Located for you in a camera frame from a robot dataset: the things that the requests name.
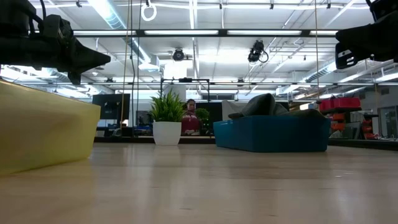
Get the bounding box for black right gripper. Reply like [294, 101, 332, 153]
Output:
[335, 11, 398, 70]

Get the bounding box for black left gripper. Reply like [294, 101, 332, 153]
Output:
[32, 39, 112, 86]

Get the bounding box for dark green cap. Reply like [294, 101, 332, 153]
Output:
[228, 93, 289, 119]

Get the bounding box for black monitor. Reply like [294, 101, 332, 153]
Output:
[92, 93, 131, 121]

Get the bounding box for red storage bins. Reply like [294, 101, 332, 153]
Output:
[319, 97, 361, 112]

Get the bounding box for overhead light bar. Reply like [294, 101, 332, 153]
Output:
[73, 29, 340, 38]

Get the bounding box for shelf with orange bins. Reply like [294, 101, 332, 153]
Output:
[329, 107, 380, 141]

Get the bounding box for black ceiling-hung device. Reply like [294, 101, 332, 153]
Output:
[248, 39, 270, 63]

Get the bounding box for green plant in white pot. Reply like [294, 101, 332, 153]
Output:
[148, 90, 187, 146]

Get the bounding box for teal plastic tray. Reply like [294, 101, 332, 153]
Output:
[213, 115, 331, 153]

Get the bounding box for person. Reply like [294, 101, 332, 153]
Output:
[181, 98, 201, 136]

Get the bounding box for small green plant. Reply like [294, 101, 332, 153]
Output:
[195, 108, 211, 136]

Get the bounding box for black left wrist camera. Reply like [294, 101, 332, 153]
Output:
[42, 14, 75, 42]

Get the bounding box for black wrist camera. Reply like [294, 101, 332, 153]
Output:
[368, 0, 398, 22]
[42, 14, 75, 42]

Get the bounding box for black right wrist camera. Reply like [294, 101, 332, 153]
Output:
[368, 0, 398, 22]

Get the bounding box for black table frame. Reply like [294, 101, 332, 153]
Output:
[94, 136, 398, 152]

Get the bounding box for white cable loop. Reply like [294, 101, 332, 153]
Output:
[141, 0, 158, 22]

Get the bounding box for black overhead camera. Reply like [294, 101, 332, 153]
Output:
[172, 48, 186, 62]

